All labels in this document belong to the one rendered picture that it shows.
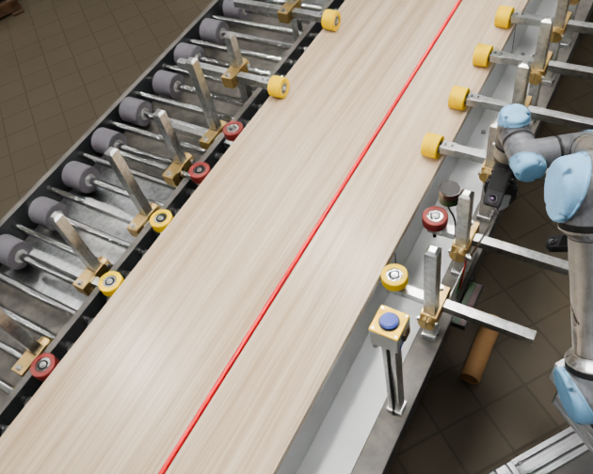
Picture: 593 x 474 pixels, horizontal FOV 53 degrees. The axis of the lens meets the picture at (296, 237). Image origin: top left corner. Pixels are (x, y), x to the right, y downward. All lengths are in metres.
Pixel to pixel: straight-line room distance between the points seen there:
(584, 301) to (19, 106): 4.06
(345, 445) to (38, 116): 3.30
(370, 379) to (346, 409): 0.12
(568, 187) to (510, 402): 1.61
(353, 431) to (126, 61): 3.37
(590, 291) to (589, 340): 0.10
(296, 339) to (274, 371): 0.11
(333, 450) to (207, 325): 0.53
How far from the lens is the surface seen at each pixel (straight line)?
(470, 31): 2.61
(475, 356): 2.58
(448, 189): 1.72
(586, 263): 1.18
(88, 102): 4.37
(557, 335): 2.77
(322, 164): 2.10
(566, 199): 1.11
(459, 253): 1.87
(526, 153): 1.50
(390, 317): 1.34
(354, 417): 1.90
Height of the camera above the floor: 2.40
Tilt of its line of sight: 52 degrees down
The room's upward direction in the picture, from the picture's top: 16 degrees counter-clockwise
